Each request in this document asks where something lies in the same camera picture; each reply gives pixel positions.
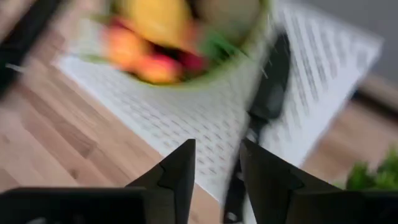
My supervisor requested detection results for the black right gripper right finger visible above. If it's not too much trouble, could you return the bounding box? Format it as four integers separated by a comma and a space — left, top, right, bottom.
239, 139, 398, 224

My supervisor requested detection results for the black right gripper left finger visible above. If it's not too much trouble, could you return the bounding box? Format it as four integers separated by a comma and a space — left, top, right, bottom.
0, 139, 197, 224

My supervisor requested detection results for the green plant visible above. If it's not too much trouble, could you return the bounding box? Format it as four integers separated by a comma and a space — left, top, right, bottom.
334, 148, 398, 191

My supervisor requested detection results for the black kitchen knife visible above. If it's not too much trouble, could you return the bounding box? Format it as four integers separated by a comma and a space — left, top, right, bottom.
222, 30, 292, 224

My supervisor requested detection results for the yellow-red peach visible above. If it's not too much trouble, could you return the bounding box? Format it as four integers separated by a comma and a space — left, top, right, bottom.
101, 26, 150, 72
136, 54, 183, 85

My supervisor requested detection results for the green colander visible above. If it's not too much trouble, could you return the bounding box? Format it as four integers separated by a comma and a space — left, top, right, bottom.
77, 0, 276, 90

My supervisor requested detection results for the red strawberry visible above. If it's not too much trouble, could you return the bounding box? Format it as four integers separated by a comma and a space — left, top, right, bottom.
180, 49, 209, 75

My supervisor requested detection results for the brown kiwi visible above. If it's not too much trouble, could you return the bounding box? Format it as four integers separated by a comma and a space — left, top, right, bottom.
195, 0, 262, 42

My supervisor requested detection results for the white perforated riser shelf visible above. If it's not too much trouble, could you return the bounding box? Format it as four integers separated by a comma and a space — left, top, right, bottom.
54, 0, 384, 203

